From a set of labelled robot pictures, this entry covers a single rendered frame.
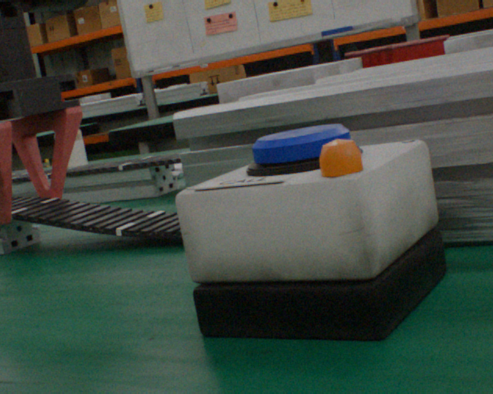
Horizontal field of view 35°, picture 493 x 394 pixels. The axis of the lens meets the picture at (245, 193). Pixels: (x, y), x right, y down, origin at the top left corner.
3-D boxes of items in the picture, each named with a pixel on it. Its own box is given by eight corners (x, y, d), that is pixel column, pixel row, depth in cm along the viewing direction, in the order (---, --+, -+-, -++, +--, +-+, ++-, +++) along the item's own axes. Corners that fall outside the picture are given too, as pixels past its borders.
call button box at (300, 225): (198, 338, 32) (167, 185, 31) (304, 266, 40) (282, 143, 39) (384, 342, 28) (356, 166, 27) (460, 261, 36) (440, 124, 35)
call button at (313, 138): (241, 192, 32) (232, 144, 31) (286, 173, 35) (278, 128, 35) (331, 184, 30) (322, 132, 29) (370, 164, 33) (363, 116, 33)
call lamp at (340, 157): (314, 178, 28) (308, 145, 28) (332, 170, 29) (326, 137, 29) (354, 174, 27) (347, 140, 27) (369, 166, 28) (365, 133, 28)
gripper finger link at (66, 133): (103, 197, 62) (78, 79, 61) (39, 220, 56) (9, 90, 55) (42, 203, 66) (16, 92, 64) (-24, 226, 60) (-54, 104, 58)
